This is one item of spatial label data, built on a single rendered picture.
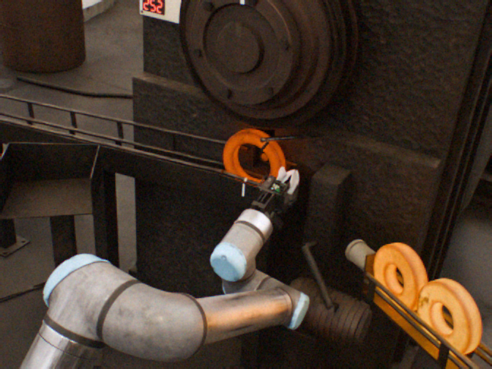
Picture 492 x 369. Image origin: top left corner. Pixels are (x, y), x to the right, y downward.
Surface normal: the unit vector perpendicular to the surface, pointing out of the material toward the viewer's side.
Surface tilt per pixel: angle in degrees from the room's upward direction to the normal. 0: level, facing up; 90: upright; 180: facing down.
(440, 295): 90
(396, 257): 90
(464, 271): 0
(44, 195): 5
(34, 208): 5
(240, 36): 90
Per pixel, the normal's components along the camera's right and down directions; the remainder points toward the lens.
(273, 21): -0.50, 0.41
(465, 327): -0.90, 0.16
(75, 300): -0.33, -0.21
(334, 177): 0.07, -0.86
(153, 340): 0.25, 0.27
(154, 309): 0.40, -0.48
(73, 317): 0.00, -0.10
